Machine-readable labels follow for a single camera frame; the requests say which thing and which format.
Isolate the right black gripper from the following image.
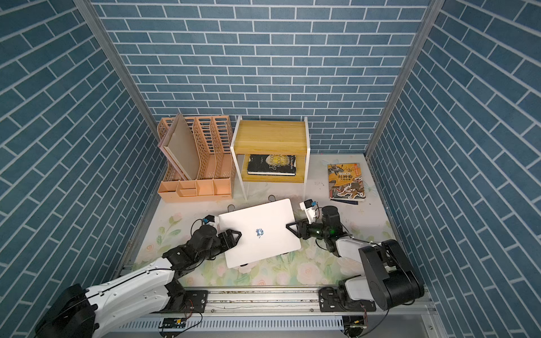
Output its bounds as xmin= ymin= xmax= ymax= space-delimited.
xmin=287 ymin=217 xmax=330 ymax=240

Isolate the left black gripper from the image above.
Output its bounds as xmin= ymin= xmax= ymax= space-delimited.
xmin=195 ymin=229 xmax=243 ymax=263

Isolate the silver laptop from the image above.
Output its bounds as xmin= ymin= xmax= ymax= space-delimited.
xmin=218 ymin=198 xmax=302 ymax=270

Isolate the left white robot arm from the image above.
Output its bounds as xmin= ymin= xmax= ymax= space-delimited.
xmin=35 ymin=225 xmax=242 ymax=337

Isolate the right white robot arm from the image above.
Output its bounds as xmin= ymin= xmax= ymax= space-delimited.
xmin=285 ymin=206 xmax=425 ymax=312

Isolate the floral table mat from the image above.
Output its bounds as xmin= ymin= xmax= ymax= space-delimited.
xmin=133 ymin=184 xmax=395 ymax=287

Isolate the colourful illustrated book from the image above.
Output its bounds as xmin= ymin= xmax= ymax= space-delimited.
xmin=328 ymin=163 xmax=366 ymax=201

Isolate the black book under shelf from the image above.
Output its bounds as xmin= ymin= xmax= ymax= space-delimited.
xmin=247 ymin=154 xmax=297 ymax=176

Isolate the wooden white desk shelf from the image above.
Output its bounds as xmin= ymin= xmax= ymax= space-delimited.
xmin=230 ymin=115 xmax=311 ymax=198

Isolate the orange plastic file organizer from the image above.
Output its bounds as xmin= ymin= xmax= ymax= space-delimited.
xmin=157 ymin=114 xmax=236 ymax=203

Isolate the small green circuit board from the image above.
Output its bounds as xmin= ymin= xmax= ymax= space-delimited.
xmin=159 ymin=318 xmax=187 ymax=330

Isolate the brown folder in organizer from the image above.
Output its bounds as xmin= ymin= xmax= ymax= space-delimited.
xmin=159 ymin=114 xmax=199 ymax=180

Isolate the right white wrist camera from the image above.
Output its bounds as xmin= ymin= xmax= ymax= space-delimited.
xmin=300 ymin=199 xmax=318 ymax=224

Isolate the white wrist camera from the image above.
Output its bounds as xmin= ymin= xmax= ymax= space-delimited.
xmin=202 ymin=215 xmax=220 ymax=229
xmin=300 ymin=199 xmax=318 ymax=224

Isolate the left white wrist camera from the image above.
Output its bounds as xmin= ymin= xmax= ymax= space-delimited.
xmin=202 ymin=215 xmax=220 ymax=229

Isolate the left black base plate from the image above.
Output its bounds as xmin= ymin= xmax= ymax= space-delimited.
xmin=163 ymin=290 xmax=209 ymax=313

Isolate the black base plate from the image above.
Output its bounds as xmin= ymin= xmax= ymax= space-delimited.
xmin=318 ymin=287 xmax=376 ymax=313
xmin=163 ymin=290 xmax=209 ymax=313

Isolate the aluminium mounting rail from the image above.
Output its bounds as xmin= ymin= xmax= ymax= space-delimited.
xmin=84 ymin=286 xmax=436 ymax=318

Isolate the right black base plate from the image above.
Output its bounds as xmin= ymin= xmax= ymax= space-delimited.
xmin=318 ymin=287 xmax=376 ymax=313

